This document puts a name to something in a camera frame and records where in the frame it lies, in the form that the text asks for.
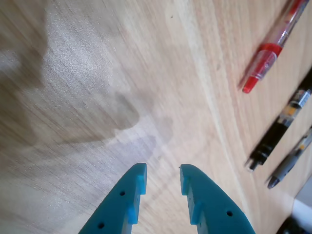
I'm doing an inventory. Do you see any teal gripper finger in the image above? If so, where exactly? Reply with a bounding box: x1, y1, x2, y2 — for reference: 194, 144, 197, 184
179, 163, 256, 234
78, 162, 148, 234

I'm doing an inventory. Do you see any grey clear retractable pen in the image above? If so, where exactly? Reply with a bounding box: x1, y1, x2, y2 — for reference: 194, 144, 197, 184
266, 126, 312, 190

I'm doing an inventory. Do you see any black retractable pen silver tip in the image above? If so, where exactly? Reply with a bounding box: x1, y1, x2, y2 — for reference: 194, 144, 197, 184
244, 72, 312, 173

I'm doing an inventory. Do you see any red retractable pen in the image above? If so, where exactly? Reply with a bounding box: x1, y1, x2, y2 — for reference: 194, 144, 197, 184
242, 0, 310, 94

